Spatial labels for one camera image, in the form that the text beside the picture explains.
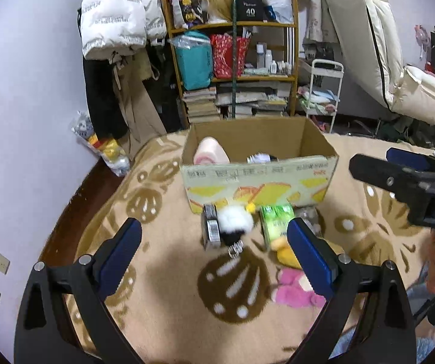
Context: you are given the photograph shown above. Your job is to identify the pink wall ornament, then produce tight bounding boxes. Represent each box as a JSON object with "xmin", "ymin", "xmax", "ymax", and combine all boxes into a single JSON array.
[{"xmin": 415, "ymin": 25, "xmax": 430, "ymax": 59}]

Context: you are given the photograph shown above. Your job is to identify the wooden shelf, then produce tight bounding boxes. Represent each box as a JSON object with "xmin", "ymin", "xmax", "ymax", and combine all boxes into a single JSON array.
[{"xmin": 162, "ymin": 0, "xmax": 299, "ymax": 122}]

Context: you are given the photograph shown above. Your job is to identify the white puffer jacket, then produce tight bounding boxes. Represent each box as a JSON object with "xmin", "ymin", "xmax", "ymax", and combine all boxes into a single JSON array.
[{"xmin": 81, "ymin": 0, "xmax": 167, "ymax": 59}]

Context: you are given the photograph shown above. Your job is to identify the teal bag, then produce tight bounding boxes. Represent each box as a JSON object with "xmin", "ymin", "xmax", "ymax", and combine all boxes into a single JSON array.
[{"xmin": 172, "ymin": 32, "xmax": 214, "ymax": 91}]

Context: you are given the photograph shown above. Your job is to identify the stack of books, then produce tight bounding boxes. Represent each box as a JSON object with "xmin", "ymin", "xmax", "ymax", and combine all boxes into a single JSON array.
[{"xmin": 182, "ymin": 87, "xmax": 220, "ymax": 124}]

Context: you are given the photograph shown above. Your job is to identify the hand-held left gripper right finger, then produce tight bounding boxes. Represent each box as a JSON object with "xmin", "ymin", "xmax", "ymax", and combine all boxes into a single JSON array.
[{"xmin": 286, "ymin": 218, "xmax": 417, "ymax": 364}]

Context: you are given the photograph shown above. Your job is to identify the blond wig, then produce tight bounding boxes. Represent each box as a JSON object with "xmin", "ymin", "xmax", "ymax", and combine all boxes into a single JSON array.
[{"xmin": 198, "ymin": 0, "xmax": 237, "ymax": 23}]

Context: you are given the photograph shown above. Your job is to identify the colourful printed packets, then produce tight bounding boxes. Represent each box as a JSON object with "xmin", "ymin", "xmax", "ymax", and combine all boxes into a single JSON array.
[{"xmin": 164, "ymin": 0, "xmax": 206, "ymax": 29}]

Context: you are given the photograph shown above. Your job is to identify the black and white fluffy plush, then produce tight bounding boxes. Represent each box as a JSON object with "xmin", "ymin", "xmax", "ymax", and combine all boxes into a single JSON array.
[{"xmin": 217, "ymin": 202, "xmax": 257, "ymax": 258}]

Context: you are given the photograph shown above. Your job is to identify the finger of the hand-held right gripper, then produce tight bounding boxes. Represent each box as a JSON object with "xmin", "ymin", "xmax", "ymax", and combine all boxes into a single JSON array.
[
  {"xmin": 348, "ymin": 154, "xmax": 425, "ymax": 201},
  {"xmin": 386, "ymin": 147, "xmax": 435, "ymax": 177}
]

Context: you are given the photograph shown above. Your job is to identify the beige trousers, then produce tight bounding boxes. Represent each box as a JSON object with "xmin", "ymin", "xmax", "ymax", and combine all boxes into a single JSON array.
[{"xmin": 111, "ymin": 51, "xmax": 167, "ymax": 148}]

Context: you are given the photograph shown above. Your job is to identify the pink round container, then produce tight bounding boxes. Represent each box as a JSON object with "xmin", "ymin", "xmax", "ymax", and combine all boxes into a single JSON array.
[{"xmin": 194, "ymin": 137, "xmax": 230, "ymax": 164}]

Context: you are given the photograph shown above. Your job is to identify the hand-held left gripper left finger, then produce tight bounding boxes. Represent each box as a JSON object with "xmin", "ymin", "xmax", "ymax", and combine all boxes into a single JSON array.
[{"xmin": 14, "ymin": 218, "xmax": 144, "ymax": 364}]

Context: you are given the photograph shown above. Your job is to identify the black pants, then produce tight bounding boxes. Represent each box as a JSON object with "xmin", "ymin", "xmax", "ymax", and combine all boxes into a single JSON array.
[{"xmin": 83, "ymin": 51, "xmax": 129, "ymax": 139}]

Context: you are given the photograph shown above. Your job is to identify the black box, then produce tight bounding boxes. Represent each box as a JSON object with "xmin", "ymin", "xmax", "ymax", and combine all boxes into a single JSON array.
[{"xmin": 236, "ymin": 0, "xmax": 265, "ymax": 21}]

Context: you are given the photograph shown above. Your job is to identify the green pole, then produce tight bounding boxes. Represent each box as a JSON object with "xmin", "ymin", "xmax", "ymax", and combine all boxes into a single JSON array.
[{"xmin": 230, "ymin": 0, "xmax": 239, "ymax": 120}]

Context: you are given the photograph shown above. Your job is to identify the hanging beige cloth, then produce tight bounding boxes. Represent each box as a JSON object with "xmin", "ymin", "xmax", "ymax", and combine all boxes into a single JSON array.
[{"xmin": 289, "ymin": 0, "xmax": 332, "ymax": 42}]

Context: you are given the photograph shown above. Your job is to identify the clear plastic wrapper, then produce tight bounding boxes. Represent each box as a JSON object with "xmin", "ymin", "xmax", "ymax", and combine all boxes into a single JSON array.
[{"xmin": 295, "ymin": 207, "xmax": 322, "ymax": 236}]

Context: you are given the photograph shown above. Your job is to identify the white and black item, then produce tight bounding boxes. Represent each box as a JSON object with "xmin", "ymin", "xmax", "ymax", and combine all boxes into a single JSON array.
[{"xmin": 246, "ymin": 152, "xmax": 279, "ymax": 163}]

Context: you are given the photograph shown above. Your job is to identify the cardboard box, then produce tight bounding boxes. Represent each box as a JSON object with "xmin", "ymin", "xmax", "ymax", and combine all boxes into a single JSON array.
[{"xmin": 180, "ymin": 117, "xmax": 339, "ymax": 214}]

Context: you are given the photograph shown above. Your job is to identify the green tissue pack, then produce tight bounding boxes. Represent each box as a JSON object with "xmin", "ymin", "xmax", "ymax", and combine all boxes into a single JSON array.
[{"xmin": 260, "ymin": 205, "xmax": 296, "ymax": 251}]

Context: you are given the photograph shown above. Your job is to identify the yellow plush toy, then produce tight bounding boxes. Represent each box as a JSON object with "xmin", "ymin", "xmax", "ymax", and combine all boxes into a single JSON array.
[{"xmin": 270, "ymin": 237, "xmax": 303, "ymax": 270}]

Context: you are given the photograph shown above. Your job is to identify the stack of papers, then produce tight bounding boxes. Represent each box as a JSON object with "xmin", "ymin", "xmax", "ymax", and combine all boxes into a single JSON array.
[{"xmin": 217, "ymin": 83, "xmax": 292, "ymax": 118}]

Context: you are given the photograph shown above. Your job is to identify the plastic bag of toys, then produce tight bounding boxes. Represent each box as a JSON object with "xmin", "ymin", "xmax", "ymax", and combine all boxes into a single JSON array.
[{"xmin": 71, "ymin": 111, "xmax": 131, "ymax": 177}]

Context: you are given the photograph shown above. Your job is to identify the white folded mattress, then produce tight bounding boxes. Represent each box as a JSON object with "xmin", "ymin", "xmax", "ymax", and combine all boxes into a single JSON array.
[{"xmin": 320, "ymin": 0, "xmax": 435, "ymax": 126}]

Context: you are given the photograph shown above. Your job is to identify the group of white bottles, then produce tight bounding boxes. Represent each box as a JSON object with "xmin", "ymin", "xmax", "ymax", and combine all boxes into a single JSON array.
[{"xmin": 255, "ymin": 43, "xmax": 294, "ymax": 76}]

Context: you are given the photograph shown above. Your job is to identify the bright pink plush toy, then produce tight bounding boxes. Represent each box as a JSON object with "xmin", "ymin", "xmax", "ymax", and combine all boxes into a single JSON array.
[{"xmin": 272, "ymin": 268, "xmax": 326, "ymax": 308}]

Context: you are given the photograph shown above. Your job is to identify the black and silver packet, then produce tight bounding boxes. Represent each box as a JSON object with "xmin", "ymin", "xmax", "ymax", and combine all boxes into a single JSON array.
[{"xmin": 201, "ymin": 204, "xmax": 222, "ymax": 251}]

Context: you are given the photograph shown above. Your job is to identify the white metal cart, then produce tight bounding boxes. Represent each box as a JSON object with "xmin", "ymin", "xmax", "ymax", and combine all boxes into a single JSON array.
[{"xmin": 297, "ymin": 59, "xmax": 344, "ymax": 133}]

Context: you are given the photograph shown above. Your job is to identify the red patterned bag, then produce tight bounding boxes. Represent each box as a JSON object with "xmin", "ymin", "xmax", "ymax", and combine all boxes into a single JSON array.
[{"xmin": 210, "ymin": 33, "xmax": 250, "ymax": 79}]

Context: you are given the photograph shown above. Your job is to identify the beige patterned blanket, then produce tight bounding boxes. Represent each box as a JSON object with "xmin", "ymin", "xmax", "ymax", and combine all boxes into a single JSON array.
[{"xmin": 62, "ymin": 123, "xmax": 435, "ymax": 364}]

